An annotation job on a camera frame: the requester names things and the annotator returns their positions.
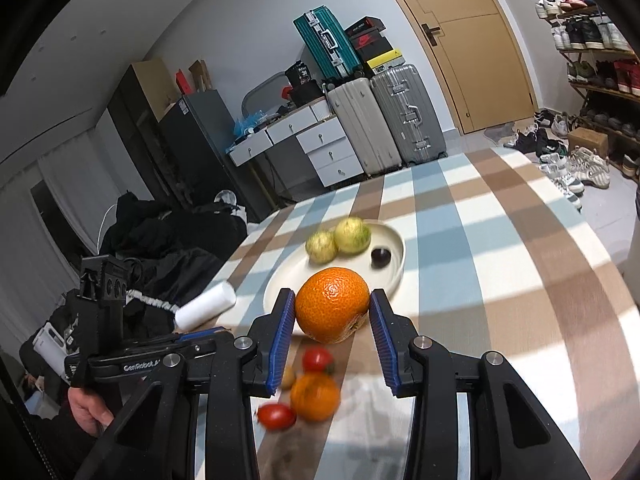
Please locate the small white fan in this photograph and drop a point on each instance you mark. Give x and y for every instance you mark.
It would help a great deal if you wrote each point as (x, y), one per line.
(226, 198)

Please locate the white desk with drawers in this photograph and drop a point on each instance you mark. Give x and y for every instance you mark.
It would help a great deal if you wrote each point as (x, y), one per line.
(285, 132)

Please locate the small cardboard box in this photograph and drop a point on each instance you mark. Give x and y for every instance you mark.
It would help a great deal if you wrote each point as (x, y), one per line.
(587, 142)

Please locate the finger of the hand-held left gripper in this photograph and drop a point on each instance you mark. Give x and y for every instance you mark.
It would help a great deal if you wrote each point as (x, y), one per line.
(205, 330)
(197, 349)

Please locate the yellow and black shoe box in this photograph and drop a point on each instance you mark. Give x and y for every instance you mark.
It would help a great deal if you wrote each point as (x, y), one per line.
(385, 62)

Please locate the grey curved frame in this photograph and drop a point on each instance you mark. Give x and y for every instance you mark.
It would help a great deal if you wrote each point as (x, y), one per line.
(260, 87)

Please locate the person's left hand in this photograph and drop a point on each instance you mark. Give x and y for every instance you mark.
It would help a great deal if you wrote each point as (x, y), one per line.
(89, 407)

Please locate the teal suitcase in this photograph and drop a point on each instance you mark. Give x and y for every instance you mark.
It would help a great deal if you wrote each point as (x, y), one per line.
(325, 42)

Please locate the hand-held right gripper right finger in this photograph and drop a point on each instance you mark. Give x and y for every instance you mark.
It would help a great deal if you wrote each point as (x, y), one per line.
(384, 340)

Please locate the red flat box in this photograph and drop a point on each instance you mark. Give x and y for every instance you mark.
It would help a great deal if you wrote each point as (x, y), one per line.
(183, 82)

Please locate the dark purple plum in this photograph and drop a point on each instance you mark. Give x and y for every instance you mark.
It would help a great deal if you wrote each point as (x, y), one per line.
(380, 256)

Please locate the blue plastic bag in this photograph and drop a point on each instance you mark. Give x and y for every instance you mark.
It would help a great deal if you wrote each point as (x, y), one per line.
(250, 122)

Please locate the white paper roll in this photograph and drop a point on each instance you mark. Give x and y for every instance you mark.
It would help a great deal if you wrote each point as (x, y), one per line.
(205, 305)

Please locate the red tomato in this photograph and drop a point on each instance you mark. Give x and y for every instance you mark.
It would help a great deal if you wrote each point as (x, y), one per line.
(276, 415)
(317, 360)

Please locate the dark tall cabinet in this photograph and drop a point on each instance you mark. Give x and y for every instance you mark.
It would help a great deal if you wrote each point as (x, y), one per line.
(145, 135)

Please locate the cream round plate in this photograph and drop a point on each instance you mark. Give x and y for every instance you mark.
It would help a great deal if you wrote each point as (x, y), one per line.
(350, 272)

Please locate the white rectangular device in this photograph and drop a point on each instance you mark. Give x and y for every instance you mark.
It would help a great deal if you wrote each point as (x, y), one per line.
(52, 352)

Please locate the grey doormat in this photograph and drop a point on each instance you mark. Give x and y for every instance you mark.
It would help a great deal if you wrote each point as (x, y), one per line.
(501, 131)

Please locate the black printed bag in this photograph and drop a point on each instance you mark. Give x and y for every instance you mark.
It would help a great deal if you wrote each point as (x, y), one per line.
(299, 75)

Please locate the pile of black clothes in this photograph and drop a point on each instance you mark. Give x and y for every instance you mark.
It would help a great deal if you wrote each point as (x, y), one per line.
(165, 240)

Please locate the scattered sneakers group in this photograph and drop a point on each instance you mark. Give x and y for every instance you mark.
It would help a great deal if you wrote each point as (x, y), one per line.
(570, 167)

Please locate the silver suitcase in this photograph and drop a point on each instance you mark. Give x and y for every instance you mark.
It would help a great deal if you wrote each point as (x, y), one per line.
(407, 110)

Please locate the orange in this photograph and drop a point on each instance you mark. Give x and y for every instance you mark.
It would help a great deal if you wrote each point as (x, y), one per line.
(330, 305)
(315, 396)

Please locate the dark grey fridge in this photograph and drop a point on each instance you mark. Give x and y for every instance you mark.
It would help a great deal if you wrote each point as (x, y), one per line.
(210, 155)

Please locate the white drawer cabinet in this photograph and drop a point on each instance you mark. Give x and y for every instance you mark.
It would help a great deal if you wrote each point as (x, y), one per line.
(330, 152)

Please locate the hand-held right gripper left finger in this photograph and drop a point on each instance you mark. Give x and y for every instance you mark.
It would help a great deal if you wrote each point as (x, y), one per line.
(281, 340)

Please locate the wooden shoe rack with shoes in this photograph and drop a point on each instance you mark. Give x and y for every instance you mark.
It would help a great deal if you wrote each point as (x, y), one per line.
(585, 32)

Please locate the beige suitcase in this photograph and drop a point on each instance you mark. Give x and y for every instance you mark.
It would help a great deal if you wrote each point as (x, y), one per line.
(362, 127)

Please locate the large flat cardboard box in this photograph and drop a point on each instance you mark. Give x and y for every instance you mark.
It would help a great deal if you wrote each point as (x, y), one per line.
(155, 87)

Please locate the yellow-green round fruit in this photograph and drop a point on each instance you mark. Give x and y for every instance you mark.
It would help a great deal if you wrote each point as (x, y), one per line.
(352, 235)
(321, 246)

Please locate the brown cardboard box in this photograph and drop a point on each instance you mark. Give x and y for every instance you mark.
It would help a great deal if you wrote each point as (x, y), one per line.
(201, 75)

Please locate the tan wooden door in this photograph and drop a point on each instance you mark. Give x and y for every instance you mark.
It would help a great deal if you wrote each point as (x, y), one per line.
(475, 60)

